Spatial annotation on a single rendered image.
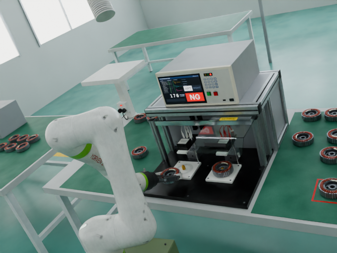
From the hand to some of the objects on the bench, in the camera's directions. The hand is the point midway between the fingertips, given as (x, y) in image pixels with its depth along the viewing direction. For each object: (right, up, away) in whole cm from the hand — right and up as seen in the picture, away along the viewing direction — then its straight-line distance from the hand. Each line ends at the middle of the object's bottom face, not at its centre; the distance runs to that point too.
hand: (170, 175), depth 192 cm
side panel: (+65, +20, +18) cm, 70 cm away
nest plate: (+29, +1, 0) cm, 29 cm away
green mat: (+84, +11, -11) cm, 85 cm away
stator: (-20, +7, +48) cm, 52 cm away
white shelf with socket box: (-30, +29, +98) cm, 106 cm away
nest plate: (+8, +1, +13) cm, 15 cm away
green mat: (-24, +11, +59) cm, 65 cm away
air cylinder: (+15, +8, +23) cm, 29 cm away
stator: (+72, -3, -32) cm, 79 cm away
